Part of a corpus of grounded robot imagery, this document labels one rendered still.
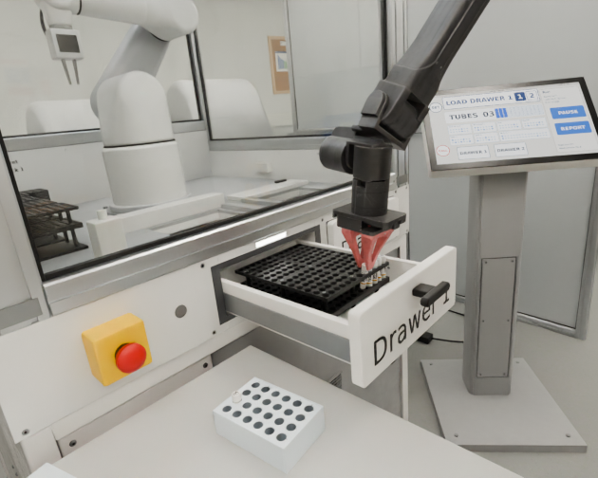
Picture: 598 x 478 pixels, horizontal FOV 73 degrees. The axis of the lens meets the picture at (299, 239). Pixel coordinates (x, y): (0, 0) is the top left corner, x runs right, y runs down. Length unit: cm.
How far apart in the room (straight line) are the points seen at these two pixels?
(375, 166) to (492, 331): 120
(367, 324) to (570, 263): 186
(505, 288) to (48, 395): 142
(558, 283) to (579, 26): 115
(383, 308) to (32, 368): 46
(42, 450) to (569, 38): 220
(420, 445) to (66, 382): 47
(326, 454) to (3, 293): 44
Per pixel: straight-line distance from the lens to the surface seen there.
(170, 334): 70
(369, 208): 62
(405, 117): 63
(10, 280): 60
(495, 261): 159
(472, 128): 144
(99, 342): 60
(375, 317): 54
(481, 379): 182
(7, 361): 63
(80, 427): 71
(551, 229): 229
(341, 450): 57
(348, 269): 72
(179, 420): 66
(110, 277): 64
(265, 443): 55
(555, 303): 241
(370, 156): 61
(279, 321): 65
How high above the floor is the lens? 117
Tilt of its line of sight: 17 degrees down
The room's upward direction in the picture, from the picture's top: 5 degrees counter-clockwise
